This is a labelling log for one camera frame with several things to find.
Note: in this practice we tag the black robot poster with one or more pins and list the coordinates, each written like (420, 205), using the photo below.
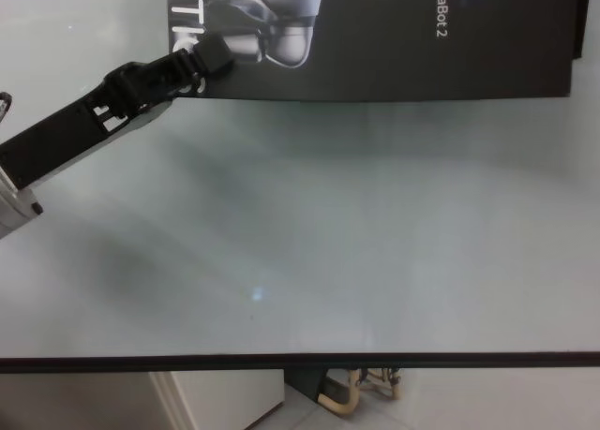
(398, 50)

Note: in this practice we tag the dark grey table leg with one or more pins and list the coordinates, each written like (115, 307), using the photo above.
(304, 381)

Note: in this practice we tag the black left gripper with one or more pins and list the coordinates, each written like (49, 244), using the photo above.
(56, 139)

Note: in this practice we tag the white cabinet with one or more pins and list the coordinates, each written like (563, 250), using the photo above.
(225, 402)

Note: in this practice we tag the beige tube frame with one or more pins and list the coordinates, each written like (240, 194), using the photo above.
(398, 390)

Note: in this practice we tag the black table edge frame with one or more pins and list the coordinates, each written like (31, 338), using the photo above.
(300, 362)

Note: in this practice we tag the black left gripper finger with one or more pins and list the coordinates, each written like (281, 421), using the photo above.
(215, 57)

